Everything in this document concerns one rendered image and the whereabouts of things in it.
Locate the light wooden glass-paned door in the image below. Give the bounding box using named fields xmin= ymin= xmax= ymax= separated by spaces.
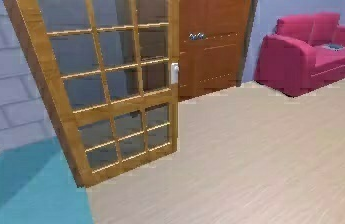
xmin=2 ymin=0 xmax=181 ymax=188

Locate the pink sofa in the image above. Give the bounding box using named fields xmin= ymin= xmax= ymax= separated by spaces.
xmin=253 ymin=11 xmax=345 ymax=98

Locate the dark brown wooden door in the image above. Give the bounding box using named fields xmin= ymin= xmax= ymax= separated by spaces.
xmin=136 ymin=0 xmax=254 ymax=102

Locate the white door handle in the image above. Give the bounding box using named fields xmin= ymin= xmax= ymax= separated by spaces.
xmin=170 ymin=62 xmax=180 ymax=85

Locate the small dark flat object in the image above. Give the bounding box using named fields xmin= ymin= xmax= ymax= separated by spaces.
xmin=325 ymin=43 xmax=345 ymax=52

